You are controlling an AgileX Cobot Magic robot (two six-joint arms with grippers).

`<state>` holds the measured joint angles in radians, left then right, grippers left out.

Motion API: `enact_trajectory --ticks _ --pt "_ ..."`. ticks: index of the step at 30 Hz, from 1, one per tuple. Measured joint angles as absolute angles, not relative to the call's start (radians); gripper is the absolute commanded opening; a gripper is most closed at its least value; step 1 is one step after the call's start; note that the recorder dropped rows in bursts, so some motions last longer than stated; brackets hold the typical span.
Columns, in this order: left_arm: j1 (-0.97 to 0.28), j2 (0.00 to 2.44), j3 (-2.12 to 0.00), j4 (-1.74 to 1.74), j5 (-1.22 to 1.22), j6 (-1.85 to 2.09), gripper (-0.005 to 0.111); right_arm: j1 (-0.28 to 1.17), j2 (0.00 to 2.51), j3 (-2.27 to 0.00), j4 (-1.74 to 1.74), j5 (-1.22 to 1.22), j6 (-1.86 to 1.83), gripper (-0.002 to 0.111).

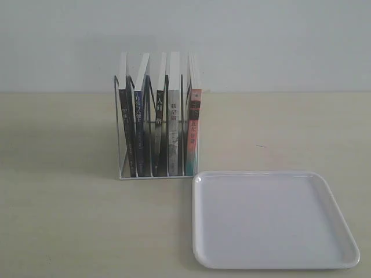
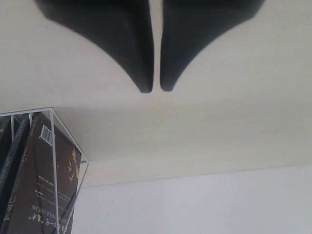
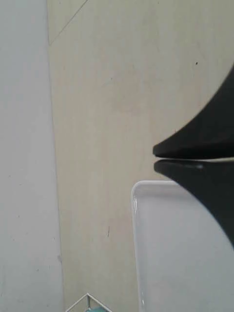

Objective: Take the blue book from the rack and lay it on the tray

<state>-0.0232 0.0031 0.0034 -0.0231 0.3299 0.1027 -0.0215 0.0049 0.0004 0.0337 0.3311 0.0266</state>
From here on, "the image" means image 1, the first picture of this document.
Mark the blue moon cover book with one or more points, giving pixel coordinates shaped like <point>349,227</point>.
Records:
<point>139,87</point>

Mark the red teal spine book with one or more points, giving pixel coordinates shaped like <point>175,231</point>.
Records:
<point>194,98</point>

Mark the black spine book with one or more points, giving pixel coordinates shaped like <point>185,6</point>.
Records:
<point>159,111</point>

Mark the grey spine book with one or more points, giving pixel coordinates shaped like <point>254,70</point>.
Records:
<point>174,112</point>

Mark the dark maroon spine book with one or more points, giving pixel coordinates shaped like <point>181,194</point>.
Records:
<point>125,96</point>

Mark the white square tray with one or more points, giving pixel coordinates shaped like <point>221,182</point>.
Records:
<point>269,220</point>

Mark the white wire book rack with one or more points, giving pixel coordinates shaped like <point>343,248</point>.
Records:
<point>149,129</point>

